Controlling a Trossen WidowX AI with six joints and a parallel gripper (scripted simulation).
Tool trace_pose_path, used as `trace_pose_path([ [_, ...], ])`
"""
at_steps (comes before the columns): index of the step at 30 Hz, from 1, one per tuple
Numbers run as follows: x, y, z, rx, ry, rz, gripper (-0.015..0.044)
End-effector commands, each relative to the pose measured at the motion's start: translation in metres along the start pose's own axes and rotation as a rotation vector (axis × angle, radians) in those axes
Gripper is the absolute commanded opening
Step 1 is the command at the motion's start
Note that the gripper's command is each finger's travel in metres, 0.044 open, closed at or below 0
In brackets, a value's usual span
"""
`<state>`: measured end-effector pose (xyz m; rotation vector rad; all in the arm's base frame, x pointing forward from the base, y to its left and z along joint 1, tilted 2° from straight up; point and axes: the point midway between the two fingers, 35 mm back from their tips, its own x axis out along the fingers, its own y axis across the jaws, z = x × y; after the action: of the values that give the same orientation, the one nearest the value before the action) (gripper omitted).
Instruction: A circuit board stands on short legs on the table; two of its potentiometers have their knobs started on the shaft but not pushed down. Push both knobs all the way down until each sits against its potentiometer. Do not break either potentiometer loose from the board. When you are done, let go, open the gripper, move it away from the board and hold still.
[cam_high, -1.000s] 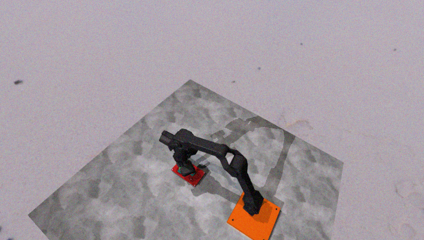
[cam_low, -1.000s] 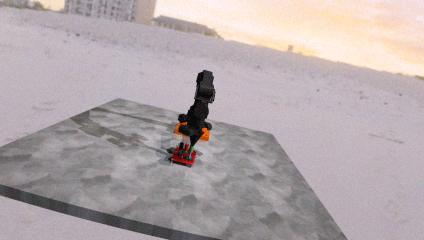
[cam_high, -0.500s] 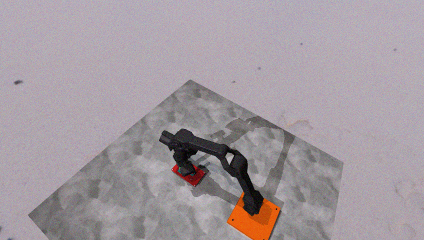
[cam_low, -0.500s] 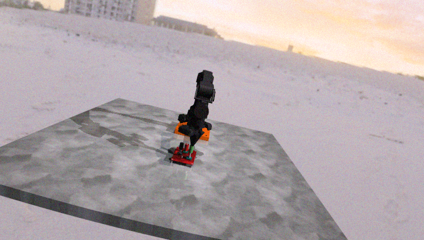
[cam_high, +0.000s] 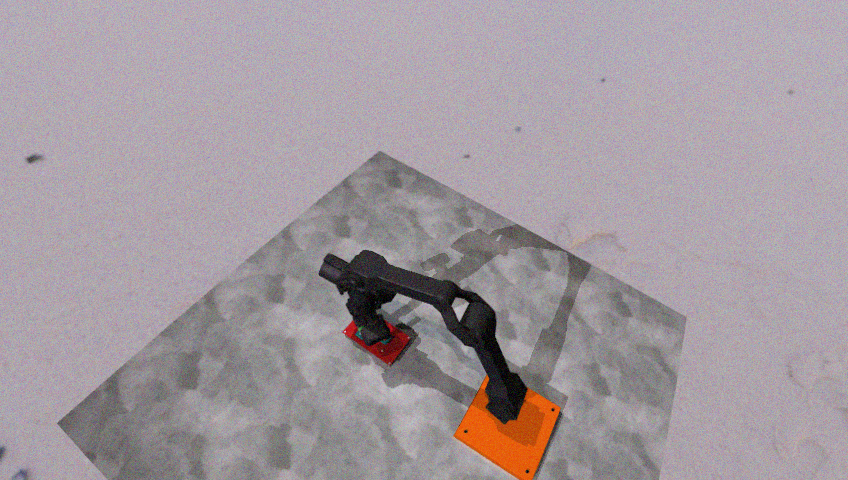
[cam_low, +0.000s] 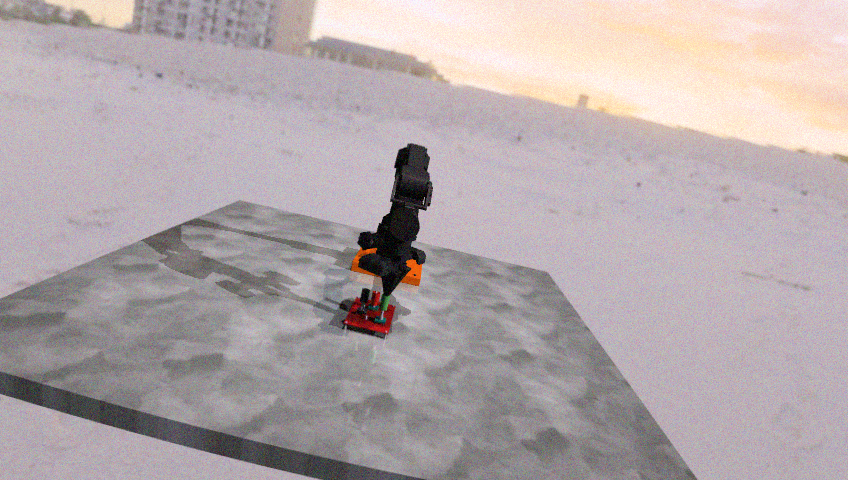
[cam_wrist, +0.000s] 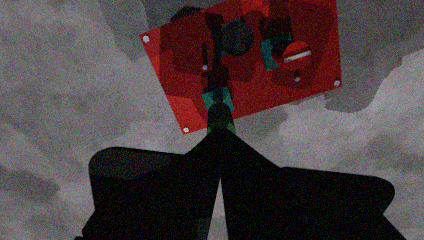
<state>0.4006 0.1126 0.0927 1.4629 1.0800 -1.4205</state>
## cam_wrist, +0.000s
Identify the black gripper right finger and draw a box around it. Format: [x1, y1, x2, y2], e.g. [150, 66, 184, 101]
[220, 128, 395, 240]

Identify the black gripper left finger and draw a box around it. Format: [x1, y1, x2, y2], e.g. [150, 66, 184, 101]
[88, 127, 223, 240]

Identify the red circuit board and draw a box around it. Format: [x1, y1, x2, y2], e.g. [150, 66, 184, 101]
[139, 0, 342, 135]

